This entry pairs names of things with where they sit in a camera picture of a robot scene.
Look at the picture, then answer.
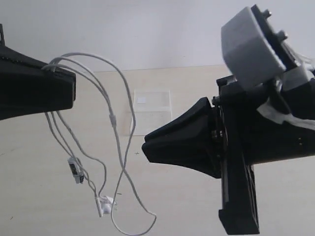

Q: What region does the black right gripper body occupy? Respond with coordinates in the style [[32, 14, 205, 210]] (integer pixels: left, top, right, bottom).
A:
[[211, 76, 315, 172]]

